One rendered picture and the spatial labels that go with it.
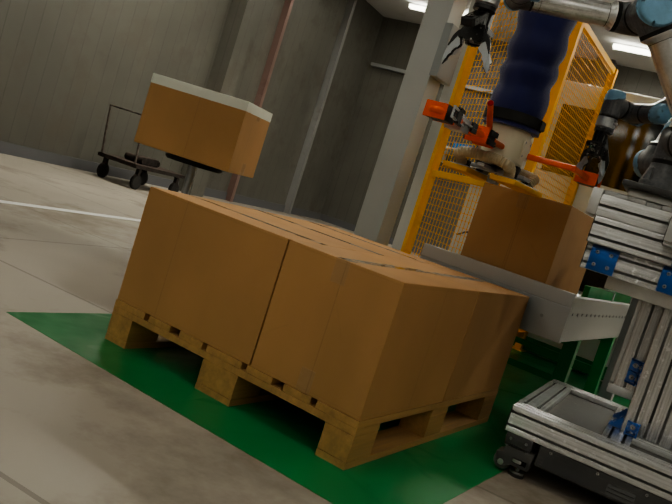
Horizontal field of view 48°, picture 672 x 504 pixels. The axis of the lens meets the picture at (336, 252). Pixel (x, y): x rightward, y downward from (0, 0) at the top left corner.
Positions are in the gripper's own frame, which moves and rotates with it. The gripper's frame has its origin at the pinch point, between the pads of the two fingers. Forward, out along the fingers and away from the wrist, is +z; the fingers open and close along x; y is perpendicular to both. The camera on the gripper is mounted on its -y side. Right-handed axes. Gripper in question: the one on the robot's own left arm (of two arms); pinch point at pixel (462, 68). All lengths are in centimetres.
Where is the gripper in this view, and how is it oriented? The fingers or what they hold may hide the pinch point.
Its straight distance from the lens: 240.3
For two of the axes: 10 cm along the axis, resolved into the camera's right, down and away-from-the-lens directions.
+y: 4.7, 0.6, 8.8
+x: -8.3, -3.1, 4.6
